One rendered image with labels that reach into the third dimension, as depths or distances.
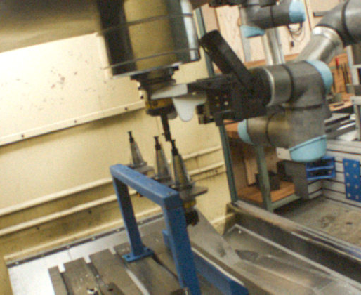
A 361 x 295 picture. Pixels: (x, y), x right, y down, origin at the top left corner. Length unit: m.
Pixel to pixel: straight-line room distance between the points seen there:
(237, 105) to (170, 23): 0.18
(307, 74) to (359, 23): 0.30
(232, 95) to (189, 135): 1.14
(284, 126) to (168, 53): 0.31
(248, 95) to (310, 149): 0.16
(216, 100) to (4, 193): 1.15
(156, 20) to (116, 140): 1.14
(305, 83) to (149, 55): 0.31
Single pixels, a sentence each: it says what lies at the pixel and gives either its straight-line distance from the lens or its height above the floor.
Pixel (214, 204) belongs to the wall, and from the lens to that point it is 1.89.
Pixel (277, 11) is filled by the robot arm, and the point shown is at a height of 1.61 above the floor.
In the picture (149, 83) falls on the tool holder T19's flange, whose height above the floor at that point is 1.47.
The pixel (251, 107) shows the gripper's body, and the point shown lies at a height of 1.39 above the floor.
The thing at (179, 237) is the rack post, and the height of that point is 1.13.
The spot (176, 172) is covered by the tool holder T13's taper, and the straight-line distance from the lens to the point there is 0.89.
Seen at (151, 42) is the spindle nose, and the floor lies 1.52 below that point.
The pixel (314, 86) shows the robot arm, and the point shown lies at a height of 1.40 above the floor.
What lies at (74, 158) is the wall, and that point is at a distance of 1.63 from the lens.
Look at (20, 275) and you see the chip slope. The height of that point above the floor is 0.83.
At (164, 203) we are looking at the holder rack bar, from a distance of 0.83.
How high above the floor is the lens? 1.48
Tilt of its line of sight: 12 degrees down
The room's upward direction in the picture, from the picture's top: 12 degrees counter-clockwise
